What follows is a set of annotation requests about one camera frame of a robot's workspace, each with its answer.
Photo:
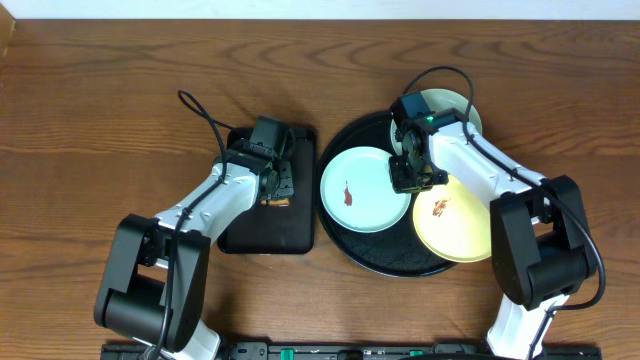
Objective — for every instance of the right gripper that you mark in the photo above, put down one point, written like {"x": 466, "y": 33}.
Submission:
{"x": 401, "y": 185}

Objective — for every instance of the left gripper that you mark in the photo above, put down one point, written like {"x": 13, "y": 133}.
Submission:
{"x": 285, "y": 181}

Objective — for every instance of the green and yellow sponge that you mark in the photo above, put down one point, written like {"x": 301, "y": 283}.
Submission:
{"x": 285, "y": 202}

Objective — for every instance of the light blue plate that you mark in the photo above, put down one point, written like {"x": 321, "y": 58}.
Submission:
{"x": 437, "y": 99}
{"x": 356, "y": 191}

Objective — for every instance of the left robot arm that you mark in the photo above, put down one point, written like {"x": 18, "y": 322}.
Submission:
{"x": 153, "y": 285}

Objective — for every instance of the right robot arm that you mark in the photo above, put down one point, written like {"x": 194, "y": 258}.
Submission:
{"x": 543, "y": 256}

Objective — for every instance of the black rectangular tray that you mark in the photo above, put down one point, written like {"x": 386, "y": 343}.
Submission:
{"x": 266, "y": 229}

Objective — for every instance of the black round tray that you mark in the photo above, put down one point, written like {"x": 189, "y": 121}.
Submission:
{"x": 396, "y": 251}

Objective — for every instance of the yellow plate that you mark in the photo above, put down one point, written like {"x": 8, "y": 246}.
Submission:
{"x": 453, "y": 223}

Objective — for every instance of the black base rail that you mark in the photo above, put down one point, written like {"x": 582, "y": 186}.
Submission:
{"x": 264, "y": 351}

